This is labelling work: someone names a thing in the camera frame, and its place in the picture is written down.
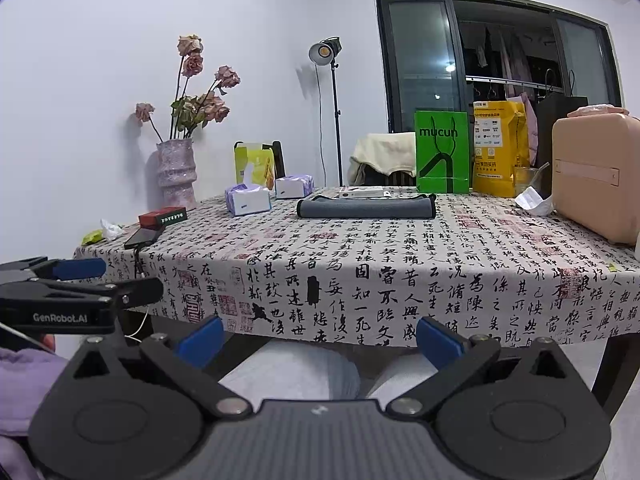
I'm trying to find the dried pink roses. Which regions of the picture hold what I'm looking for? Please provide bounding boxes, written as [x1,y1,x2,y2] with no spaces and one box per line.
[135,35,242,142]

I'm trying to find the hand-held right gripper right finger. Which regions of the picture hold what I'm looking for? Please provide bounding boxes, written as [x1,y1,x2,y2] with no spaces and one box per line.
[389,316,570,420]

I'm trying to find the cream cloth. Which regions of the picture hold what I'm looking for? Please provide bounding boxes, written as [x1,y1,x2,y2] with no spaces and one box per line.
[348,132,418,186]

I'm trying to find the flat white box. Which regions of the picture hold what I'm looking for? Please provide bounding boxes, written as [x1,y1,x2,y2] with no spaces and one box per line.
[338,186,397,200]

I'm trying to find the person's left leg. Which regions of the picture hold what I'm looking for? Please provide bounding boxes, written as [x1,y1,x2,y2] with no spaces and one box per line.
[218,344,362,402]

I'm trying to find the glass cup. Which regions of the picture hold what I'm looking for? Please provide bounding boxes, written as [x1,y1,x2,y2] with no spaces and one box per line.
[513,164,541,197]

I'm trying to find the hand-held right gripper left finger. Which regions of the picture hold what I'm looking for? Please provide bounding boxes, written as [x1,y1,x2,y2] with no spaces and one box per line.
[69,316,253,420]

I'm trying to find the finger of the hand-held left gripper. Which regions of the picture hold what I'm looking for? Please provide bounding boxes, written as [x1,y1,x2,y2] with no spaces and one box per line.
[0,256,107,284]
[0,277,164,309]

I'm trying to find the black phone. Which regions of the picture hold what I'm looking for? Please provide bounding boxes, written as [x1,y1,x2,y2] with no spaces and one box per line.
[123,226,166,250]

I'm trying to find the white charging cable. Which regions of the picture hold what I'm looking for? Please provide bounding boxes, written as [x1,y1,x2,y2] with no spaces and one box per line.
[125,248,152,341]

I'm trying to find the person's right leg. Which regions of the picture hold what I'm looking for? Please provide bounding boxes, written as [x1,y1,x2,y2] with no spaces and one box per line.
[366,354,440,402]

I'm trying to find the purple tissue box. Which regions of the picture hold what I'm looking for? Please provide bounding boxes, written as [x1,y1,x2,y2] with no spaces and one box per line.
[224,183,273,217]
[274,174,315,200]

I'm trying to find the calligraphy printed tablecloth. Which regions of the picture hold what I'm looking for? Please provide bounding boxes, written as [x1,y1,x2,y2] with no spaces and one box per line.
[74,186,640,349]

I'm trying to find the person's left forearm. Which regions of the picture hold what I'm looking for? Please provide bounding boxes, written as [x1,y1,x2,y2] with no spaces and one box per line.
[0,346,70,437]

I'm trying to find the pink ceramic vase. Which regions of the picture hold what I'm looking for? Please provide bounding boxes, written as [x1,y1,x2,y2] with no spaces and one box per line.
[156,138,198,211]

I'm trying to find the green paper bag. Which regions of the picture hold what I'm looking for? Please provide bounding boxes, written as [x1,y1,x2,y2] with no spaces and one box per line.
[413,108,471,195]

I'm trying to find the grey towel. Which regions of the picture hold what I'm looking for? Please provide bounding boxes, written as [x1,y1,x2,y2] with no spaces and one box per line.
[296,193,436,220]

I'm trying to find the red box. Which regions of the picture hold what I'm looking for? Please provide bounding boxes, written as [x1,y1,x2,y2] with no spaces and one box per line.
[138,206,188,229]

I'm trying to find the hanging clothes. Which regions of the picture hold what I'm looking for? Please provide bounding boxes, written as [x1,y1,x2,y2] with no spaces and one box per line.
[472,24,540,111]

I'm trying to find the white paper slip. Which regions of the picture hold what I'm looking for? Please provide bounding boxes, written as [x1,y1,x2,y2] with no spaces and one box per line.
[514,186,557,217]

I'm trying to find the person's leg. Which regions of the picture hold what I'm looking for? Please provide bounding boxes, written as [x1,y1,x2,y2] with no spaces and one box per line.
[218,344,362,402]
[366,354,440,402]

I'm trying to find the black framed sliding window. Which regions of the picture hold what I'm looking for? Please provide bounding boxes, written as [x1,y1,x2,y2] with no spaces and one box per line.
[373,0,627,137]

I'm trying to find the yellow green carton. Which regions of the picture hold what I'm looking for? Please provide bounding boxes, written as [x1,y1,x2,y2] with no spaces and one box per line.
[234,142,276,191]

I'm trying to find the pink suitcase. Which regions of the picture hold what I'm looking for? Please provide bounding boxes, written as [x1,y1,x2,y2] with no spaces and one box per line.
[551,104,640,247]

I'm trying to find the black paper bag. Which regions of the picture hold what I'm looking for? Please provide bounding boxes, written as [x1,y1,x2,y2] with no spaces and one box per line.
[534,92,589,167]

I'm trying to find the studio light on stand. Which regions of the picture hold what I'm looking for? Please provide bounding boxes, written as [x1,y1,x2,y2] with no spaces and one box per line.
[308,36,347,187]

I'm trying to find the dark wooden table leg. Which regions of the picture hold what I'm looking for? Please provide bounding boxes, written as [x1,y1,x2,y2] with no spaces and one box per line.
[591,329,640,427]

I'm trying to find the yellow paper bag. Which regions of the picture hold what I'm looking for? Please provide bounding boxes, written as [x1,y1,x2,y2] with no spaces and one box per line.
[472,100,531,199]

